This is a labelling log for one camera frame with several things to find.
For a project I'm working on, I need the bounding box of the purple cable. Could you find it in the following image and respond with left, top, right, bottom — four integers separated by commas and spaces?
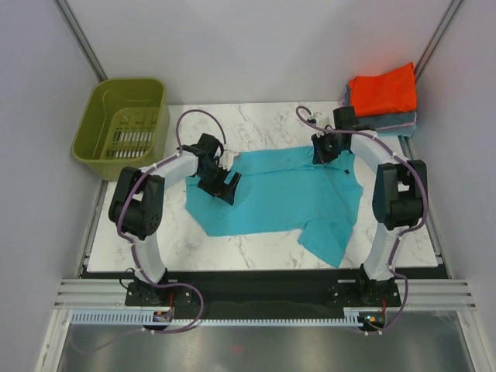
115, 109, 229, 335
295, 105, 429, 336

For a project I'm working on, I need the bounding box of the folded orange t shirt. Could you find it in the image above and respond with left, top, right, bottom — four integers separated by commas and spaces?
348, 62, 417, 117

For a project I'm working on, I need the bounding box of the turquoise t shirt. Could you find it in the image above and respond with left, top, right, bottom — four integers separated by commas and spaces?
185, 146, 363, 267

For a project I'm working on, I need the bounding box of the olive green plastic basket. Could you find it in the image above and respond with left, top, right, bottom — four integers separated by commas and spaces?
71, 78, 171, 181

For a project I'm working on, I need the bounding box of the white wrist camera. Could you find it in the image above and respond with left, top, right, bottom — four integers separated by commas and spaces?
217, 150, 240, 171
308, 113, 332, 138

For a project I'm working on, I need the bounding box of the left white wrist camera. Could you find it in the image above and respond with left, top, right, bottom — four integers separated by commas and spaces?
217, 150, 240, 171

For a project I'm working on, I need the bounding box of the aluminium corner post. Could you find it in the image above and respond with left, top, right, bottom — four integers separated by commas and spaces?
53, 0, 108, 82
414, 0, 466, 81

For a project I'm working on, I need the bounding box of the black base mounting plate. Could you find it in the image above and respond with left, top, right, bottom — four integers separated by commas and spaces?
124, 270, 400, 321

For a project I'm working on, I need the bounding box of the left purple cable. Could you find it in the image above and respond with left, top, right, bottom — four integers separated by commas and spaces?
115, 109, 229, 335

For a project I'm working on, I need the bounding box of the white slotted cable duct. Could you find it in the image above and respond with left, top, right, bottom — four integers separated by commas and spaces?
71, 308, 388, 327

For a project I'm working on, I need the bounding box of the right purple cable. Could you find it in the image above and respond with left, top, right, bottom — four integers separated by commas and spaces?
295, 105, 429, 336

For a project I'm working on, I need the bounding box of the left aluminium corner post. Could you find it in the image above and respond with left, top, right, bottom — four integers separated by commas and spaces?
53, 0, 108, 82

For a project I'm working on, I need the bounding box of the folded grey blue t shirt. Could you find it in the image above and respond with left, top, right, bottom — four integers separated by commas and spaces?
343, 85, 419, 131

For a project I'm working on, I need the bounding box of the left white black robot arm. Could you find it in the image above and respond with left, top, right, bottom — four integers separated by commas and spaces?
108, 133, 241, 306

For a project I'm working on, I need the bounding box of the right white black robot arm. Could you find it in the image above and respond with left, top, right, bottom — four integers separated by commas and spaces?
312, 106, 428, 306

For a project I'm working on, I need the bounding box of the aluminium frame rail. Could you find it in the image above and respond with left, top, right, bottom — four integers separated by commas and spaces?
54, 279, 476, 311

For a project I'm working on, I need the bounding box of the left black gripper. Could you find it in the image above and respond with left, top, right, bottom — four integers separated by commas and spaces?
197, 162, 241, 206

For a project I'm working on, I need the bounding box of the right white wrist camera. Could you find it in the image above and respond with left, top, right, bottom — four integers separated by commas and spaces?
308, 113, 332, 138

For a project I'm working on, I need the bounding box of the right aluminium corner post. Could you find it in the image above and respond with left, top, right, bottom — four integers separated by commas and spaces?
414, 0, 466, 81

